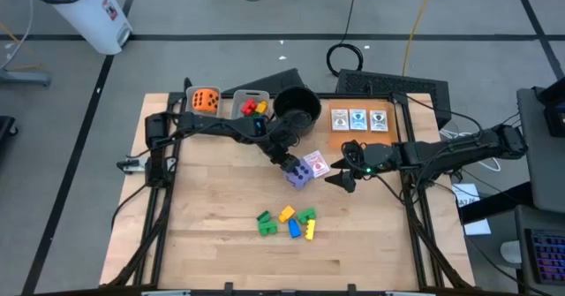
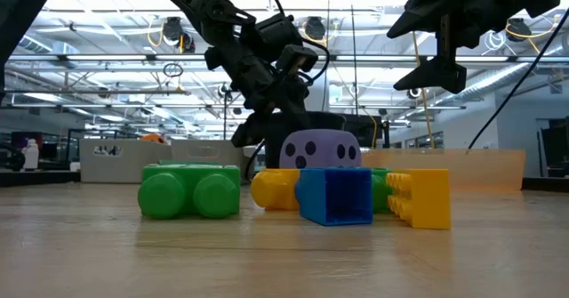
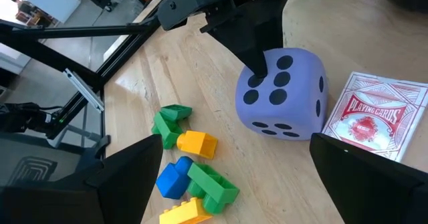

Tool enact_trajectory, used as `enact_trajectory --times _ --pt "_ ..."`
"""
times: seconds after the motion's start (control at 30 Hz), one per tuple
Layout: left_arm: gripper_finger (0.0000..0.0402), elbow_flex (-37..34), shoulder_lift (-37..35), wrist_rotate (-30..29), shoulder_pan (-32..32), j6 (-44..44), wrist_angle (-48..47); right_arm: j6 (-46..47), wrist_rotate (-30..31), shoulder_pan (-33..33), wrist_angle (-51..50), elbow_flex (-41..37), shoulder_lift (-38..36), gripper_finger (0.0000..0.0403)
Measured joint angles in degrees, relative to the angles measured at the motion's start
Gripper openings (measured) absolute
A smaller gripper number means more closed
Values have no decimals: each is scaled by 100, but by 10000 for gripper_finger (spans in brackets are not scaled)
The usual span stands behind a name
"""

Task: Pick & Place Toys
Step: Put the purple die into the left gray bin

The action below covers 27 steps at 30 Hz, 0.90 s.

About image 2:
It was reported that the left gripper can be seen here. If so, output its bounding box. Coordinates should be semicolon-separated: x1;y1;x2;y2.
204;43;313;149

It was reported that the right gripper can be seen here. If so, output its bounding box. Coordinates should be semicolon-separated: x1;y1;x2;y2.
385;0;562;95

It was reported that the purple foam die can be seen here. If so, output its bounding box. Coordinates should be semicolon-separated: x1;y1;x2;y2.
278;128;364;170

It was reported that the yellow toy block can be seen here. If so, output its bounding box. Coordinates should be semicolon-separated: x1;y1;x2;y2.
249;168;304;212

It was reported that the blue toy block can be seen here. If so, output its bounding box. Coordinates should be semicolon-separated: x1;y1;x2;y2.
294;167;375;227

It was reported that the large green toy block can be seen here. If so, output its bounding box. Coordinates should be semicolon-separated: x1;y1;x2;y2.
137;163;243;221

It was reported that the long yellow studded block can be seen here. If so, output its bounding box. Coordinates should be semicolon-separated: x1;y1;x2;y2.
385;168;453;231

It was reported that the black plastic bucket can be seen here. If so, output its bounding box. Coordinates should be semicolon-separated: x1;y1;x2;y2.
261;110;348;170

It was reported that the grey plastic bin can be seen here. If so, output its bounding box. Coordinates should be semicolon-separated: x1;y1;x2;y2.
79;138;172;185
171;138;251;184

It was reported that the orange plastic tray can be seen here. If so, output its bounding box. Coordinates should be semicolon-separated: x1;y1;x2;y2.
361;148;527;193

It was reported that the dark background workstation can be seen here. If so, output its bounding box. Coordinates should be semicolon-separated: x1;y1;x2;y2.
535;118;569;179

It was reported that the dark background bench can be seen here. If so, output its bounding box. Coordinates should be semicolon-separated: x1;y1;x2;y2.
0;131;81;188

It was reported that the white bottle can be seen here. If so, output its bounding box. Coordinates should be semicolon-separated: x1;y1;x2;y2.
20;138;41;171

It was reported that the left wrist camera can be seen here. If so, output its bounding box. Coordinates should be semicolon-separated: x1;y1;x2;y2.
276;44;320;76

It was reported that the yellow cable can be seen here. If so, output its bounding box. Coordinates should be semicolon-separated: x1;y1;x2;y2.
403;0;437;150

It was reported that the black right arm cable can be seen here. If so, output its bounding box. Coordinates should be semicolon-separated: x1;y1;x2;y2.
465;8;569;152

